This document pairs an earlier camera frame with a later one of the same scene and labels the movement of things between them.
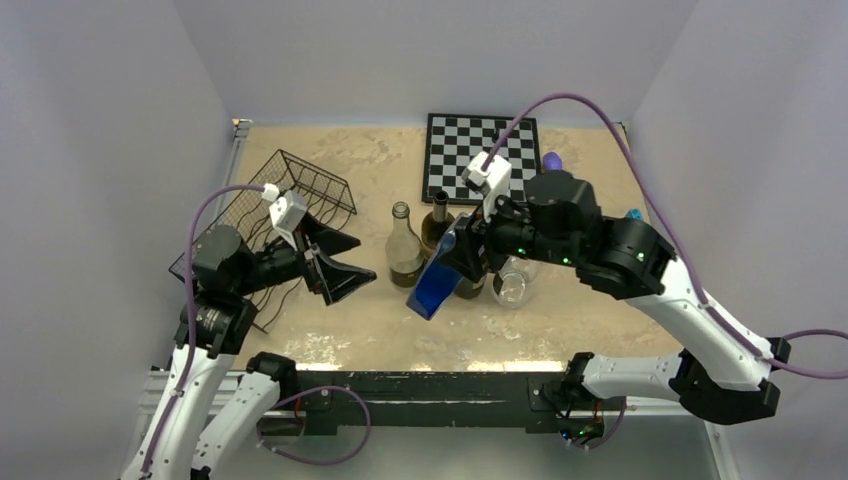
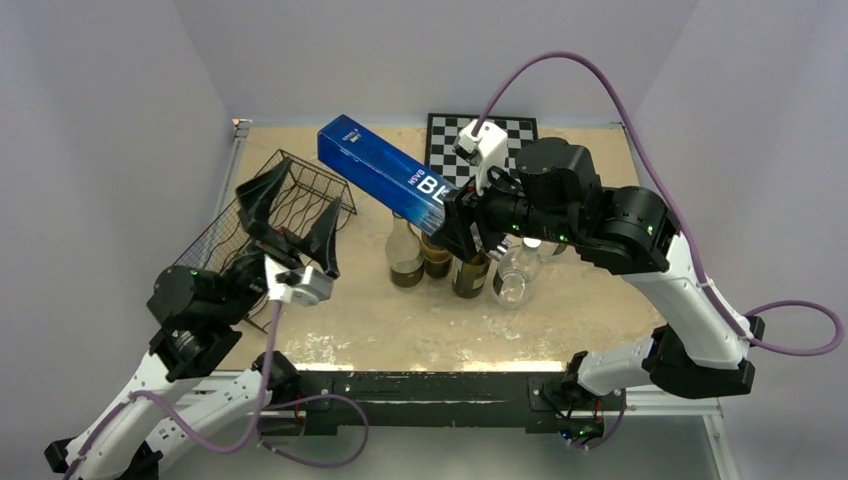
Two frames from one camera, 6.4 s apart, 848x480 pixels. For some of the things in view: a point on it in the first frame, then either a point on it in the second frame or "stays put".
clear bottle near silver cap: [517, 277] stays put
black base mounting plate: [436, 403] stays put
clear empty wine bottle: [403, 249] stays put
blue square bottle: [439, 278] -> [402, 184]
